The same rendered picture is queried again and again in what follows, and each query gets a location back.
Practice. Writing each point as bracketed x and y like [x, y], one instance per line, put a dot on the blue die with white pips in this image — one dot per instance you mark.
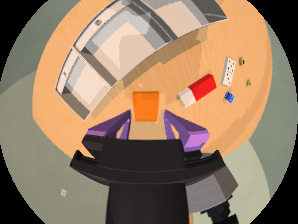
[229, 97]

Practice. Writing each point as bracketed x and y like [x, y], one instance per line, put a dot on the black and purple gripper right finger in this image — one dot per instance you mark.
[193, 136]

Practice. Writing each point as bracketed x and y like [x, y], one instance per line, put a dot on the white domino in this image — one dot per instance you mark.
[228, 71]

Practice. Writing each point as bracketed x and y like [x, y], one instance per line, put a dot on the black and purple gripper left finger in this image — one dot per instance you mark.
[109, 128]

